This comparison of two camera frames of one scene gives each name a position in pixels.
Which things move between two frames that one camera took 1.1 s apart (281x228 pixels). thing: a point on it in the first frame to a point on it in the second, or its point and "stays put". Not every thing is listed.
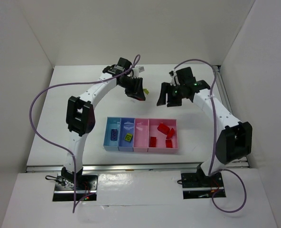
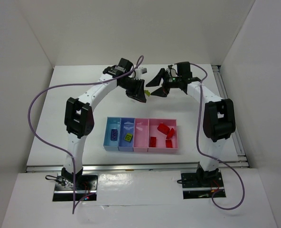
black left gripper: [133, 85] stays put
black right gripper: [174, 92] to [165, 82]
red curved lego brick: [169, 144] stays put
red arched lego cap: [171, 134] stays put
